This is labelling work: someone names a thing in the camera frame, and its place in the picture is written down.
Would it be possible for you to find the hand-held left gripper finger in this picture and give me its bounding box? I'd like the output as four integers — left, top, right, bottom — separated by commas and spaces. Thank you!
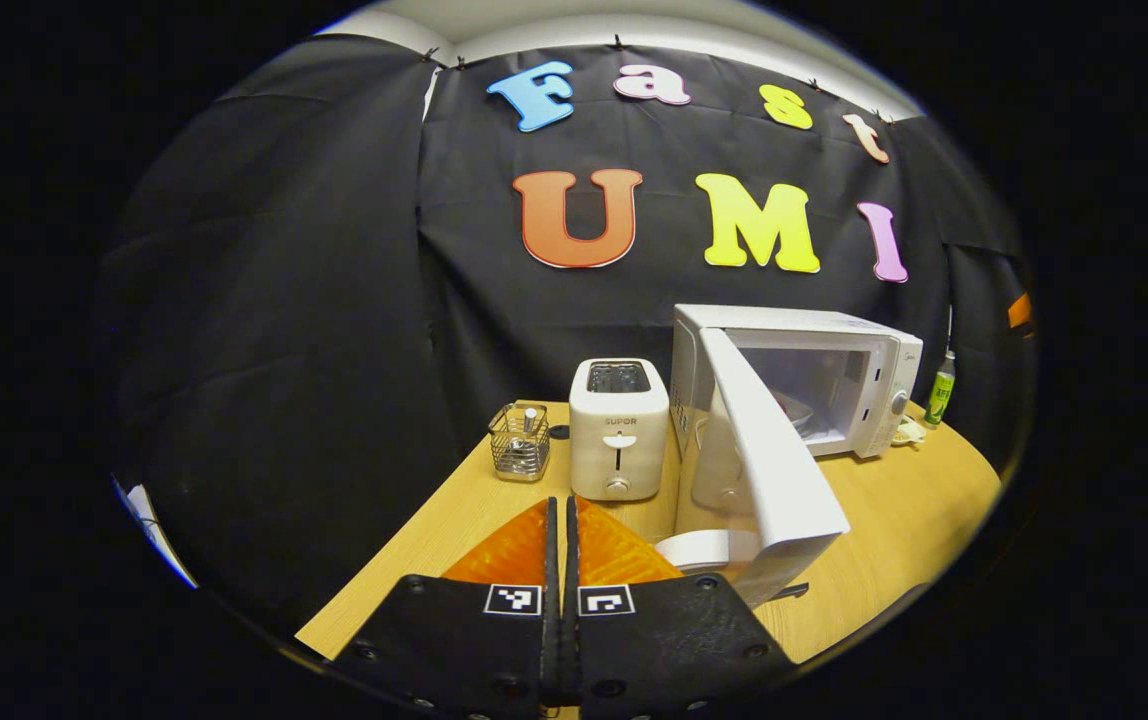
329, 497, 563, 720
562, 495, 797, 720

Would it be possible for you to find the white microwave oven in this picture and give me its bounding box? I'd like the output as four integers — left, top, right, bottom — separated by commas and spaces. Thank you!
654, 303, 925, 608

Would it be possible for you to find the white square plate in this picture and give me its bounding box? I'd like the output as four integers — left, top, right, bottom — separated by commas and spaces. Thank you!
779, 395, 820, 436

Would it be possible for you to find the green drink bottle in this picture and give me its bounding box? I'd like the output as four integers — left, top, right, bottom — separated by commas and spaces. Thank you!
924, 350, 957, 429

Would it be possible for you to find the white toaster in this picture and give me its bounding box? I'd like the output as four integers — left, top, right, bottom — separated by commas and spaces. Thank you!
568, 357, 671, 503

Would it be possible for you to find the black backdrop cloth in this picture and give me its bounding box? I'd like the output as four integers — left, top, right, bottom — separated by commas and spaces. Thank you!
99, 35, 1035, 641

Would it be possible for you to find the metal wire basket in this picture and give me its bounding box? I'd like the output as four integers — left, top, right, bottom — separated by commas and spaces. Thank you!
488, 400, 552, 484

